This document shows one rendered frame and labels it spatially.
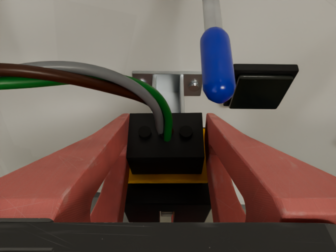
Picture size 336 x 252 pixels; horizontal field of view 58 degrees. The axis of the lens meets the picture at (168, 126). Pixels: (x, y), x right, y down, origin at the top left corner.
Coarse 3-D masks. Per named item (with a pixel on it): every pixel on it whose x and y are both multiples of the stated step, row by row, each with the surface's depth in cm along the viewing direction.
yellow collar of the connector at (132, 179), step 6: (204, 150) 14; (204, 156) 14; (204, 162) 13; (204, 168) 13; (132, 174) 13; (138, 174) 13; (144, 174) 13; (150, 174) 13; (156, 174) 13; (162, 174) 13; (168, 174) 13; (174, 174) 13; (180, 174) 13; (186, 174) 13; (192, 174) 13; (198, 174) 13; (204, 174) 13; (132, 180) 13; (138, 180) 13; (144, 180) 13; (150, 180) 13; (156, 180) 13; (162, 180) 13; (168, 180) 13; (174, 180) 13; (180, 180) 13; (186, 180) 13; (192, 180) 13; (198, 180) 13; (204, 180) 13
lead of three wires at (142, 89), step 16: (0, 64) 7; (16, 64) 7; (32, 64) 7; (48, 64) 7; (64, 64) 8; (80, 64) 8; (0, 80) 7; (16, 80) 7; (32, 80) 7; (48, 80) 8; (64, 80) 7; (80, 80) 8; (96, 80) 8; (112, 80) 8; (128, 80) 8; (128, 96) 9; (144, 96) 9; (160, 96) 10; (160, 112) 10; (160, 128) 11
